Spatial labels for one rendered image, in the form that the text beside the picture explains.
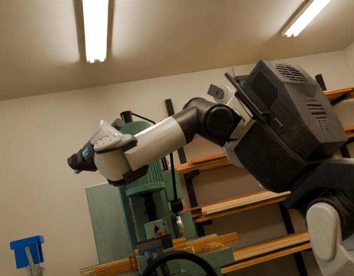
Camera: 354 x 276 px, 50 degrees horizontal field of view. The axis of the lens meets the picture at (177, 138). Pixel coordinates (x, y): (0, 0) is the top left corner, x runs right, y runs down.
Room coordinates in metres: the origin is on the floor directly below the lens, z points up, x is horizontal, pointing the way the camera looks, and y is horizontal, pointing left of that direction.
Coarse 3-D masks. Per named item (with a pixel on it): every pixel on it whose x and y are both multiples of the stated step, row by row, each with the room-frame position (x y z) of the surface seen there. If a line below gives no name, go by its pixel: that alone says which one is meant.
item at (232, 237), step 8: (208, 240) 1.69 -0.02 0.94; (216, 240) 1.70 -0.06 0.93; (224, 240) 1.70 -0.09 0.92; (232, 240) 1.71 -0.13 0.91; (200, 248) 1.68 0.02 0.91; (112, 264) 1.61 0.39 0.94; (120, 264) 1.61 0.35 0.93; (128, 264) 1.62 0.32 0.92; (96, 272) 1.59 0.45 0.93; (104, 272) 1.59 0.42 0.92; (112, 272) 1.60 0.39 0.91; (120, 272) 1.61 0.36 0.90
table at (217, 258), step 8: (208, 256) 1.53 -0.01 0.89; (216, 256) 1.53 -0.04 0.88; (224, 256) 1.54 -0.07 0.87; (232, 256) 1.54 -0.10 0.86; (184, 264) 1.51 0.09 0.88; (192, 264) 1.51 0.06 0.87; (216, 264) 1.53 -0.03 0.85; (224, 264) 1.54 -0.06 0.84; (128, 272) 1.56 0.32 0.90; (136, 272) 1.48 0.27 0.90; (184, 272) 1.41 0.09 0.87; (192, 272) 1.51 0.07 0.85
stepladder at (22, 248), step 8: (16, 240) 2.09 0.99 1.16; (24, 240) 2.10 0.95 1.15; (32, 240) 2.11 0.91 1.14; (40, 240) 2.12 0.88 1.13; (16, 248) 2.07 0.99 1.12; (24, 248) 2.08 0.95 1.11; (32, 248) 2.09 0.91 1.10; (40, 248) 2.25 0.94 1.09; (16, 256) 2.07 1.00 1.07; (24, 256) 2.08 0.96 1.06; (32, 256) 2.09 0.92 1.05; (40, 256) 2.24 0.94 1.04; (16, 264) 2.07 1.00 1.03; (24, 264) 2.08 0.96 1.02; (32, 264) 2.08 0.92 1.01; (32, 272) 2.08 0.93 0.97; (40, 272) 2.23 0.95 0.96
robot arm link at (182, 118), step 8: (192, 104) 1.03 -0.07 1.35; (200, 104) 1.00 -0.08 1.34; (208, 104) 0.97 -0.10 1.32; (184, 112) 0.99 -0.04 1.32; (192, 112) 0.99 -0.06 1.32; (200, 112) 0.97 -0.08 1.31; (176, 120) 0.98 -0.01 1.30; (184, 120) 0.98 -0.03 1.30; (192, 120) 0.98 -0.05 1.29; (200, 120) 0.97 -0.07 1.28; (184, 128) 0.98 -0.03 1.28; (192, 128) 0.99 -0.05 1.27; (200, 128) 0.99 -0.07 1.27; (192, 136) 1.00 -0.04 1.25
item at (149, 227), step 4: (160, 220) 1.61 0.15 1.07; (148, 224) 1.60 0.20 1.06; (152, 224) 1.60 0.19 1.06; (156, 224) 1.61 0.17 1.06; (160, 224) 1.61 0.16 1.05; (148, 228) 1.60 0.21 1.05; (152, 228) 1.60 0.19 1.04; (160, 228) 1.61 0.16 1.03; (148, 232) 1.60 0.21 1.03; (152, 232) 1.60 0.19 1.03; (156, 232) 1.60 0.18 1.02; (164, 232) 1.61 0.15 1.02; (148, 236) 1.62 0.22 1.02; (152, 236) 1.60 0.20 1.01; (156, 236) 1.60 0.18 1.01
